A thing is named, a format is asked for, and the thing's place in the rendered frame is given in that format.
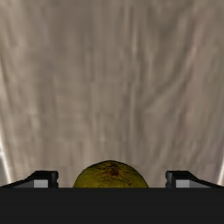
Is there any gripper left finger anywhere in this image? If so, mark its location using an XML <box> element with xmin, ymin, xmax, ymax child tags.
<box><xmin>0</xmin><ymin>170</ymin><xmax>60</xmax><ymax>189</ymax></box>

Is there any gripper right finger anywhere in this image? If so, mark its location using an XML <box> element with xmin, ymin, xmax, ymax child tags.
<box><xmin>164</xmin><ymin>170</ymin><xmax>224</xmax><ymax>189</ymax></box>

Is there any green-brown kiwi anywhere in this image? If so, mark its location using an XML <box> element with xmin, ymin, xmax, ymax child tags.
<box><xmin>72</xmin><ymin>159</ymin><xmax>150</xmax><ymax>189</ymax></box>

